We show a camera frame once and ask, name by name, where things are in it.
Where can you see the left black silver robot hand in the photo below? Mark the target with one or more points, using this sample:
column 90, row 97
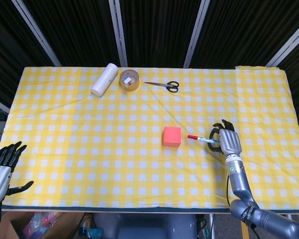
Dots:
column 0, row 176

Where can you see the clear packing tape roll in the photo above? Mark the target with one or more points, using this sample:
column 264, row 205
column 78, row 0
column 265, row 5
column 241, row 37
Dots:
column 133, row 84

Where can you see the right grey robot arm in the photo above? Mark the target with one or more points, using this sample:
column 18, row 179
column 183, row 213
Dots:
column 241, row 184

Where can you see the white cylindrical bottle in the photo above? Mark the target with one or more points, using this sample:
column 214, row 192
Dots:
column 104, row 79

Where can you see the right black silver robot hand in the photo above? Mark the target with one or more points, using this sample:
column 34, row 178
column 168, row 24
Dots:
column 230, row 142

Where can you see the red-capped green marker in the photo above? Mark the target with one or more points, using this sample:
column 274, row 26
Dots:
column 201, row 139

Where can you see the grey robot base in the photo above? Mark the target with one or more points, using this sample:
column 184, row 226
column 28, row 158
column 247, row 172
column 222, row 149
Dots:
column 144, row 226

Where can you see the white mahjong tile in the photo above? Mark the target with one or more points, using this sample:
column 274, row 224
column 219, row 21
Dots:
column 126, row 82

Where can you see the cardboard box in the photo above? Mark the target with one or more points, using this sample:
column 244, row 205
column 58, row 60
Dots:
column 7, row 224

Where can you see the orange red cube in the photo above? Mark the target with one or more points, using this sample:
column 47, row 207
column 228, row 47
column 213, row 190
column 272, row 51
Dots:
column 172, row 137

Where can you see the yellow white checkered tablecloth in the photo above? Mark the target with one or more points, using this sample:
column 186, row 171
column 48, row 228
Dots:
column 114, row 149

